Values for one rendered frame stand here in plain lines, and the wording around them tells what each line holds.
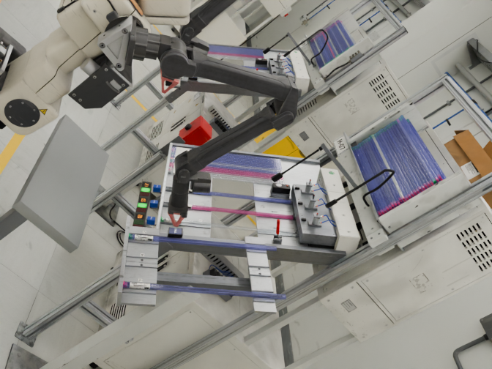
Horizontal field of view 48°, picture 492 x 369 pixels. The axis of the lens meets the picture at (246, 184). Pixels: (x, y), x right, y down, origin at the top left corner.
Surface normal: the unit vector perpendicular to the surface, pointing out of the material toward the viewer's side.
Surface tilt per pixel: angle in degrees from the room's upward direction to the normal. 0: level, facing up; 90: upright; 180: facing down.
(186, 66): 91
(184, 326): 90
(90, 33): 90
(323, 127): 90
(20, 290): 0
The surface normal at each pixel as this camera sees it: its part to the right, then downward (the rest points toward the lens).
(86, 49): 0.15, 0.65
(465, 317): -0.61, -0.65
